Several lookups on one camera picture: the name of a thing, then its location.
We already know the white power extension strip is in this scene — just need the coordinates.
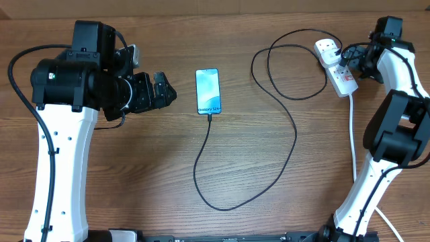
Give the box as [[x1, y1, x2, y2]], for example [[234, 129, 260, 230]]
[[314, 38, 358, 97]]

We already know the black USB charging cable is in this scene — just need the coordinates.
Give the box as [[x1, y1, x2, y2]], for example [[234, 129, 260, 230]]
[[193, 28, 343, 212]]

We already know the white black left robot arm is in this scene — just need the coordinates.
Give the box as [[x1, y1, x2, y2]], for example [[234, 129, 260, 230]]
[[24, 21, 177, 241]]

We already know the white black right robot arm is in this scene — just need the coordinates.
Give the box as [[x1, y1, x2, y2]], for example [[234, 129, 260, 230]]
[[306, 16, 429, 241]]

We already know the white charger plug adapter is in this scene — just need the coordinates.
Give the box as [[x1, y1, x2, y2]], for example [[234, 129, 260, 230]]
[[318, 48, 341, 69]]

